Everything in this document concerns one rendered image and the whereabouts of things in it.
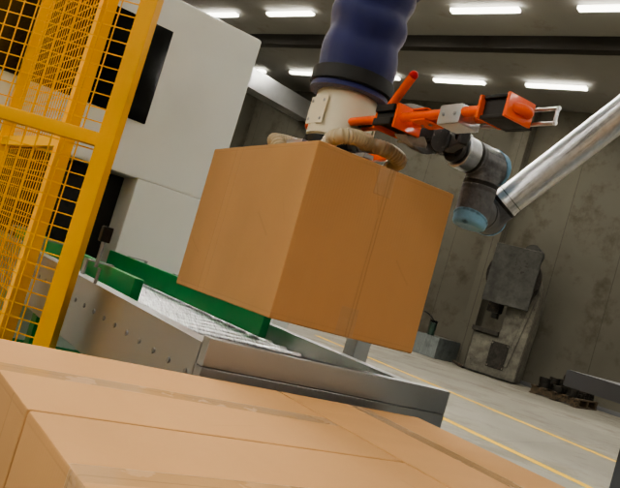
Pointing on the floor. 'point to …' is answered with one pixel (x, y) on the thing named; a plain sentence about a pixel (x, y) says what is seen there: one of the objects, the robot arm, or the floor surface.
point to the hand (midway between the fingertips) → (405, 120)
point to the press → (532, 285)
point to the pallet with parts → (554, 389)
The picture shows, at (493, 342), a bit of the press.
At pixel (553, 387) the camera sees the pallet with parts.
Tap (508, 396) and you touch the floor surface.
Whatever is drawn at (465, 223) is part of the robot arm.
